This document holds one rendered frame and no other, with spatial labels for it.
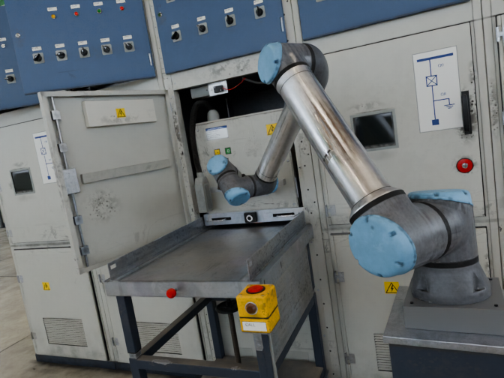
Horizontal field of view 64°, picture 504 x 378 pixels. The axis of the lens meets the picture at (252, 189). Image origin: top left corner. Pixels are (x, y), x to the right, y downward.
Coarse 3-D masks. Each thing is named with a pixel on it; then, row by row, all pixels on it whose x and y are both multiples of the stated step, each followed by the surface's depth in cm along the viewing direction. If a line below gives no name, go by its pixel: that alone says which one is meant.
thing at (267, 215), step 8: (280, 208) 193; (288, 208) 192; (216, 216) 207; (224, 216) 205; (232, 216) 203; (240, 216) 202; (256, 216) 198; (264, 216) 197; (272, 216) 195; (216, 224) 208
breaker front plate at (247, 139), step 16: (272, 112) 187; (240, 128) 195; (256, 128) 192; (208, 144) 203; (224, 144) 199; (240, 144) 196; (256, 144) 193; (240, 160) 198; (256, 160) 194; (288, 160) 188; (208, 176) 206; (288, 176) 190; (288, 192) 191; (224, 208) 206; (240, 208) 202; (256, 208) 199; (272, 208) 196
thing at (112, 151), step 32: (64, 96) 165; (96, 96) 175; (128, 96) 187; (160, 96) 201; (64, 128) 164; (96, 128) 174; (128, 128) 186; (160, 128) 200; (64, 160) 162; (96, 160) 174; (128, 160) 186; (160, 160) 197; (64, 192) 160; (96, 192) 173; (128, 192) 185; (160, 192) 199; (96, 224) 173; (128, 224) 185; (160, 224) 198; (96, 256) 172
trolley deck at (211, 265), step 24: (192, 240) 191; (216, 240) 184; (240, 240) 177; (264, 240) 170; (168, 264) 157; (192, 264) 152; (216, 264) 147; (240, 264) 143; (288, 264) 149; (120, 288) 145; (144, 288) 141; (168, 288) 137; (192, 288) 133; (216, 288) 130; (240, 288) 126
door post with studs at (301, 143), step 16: (288, 0) 171; (288, 16) 173; (288, 32) 174; (304, 144) 180; (304, 160) 181; (304, 176) 182; (304, 192) 184; (304, 208) 184; (320, 240) 185; (320, 256) 186; (320, 272) 188; (336, 352) 192; (336, 368) 193
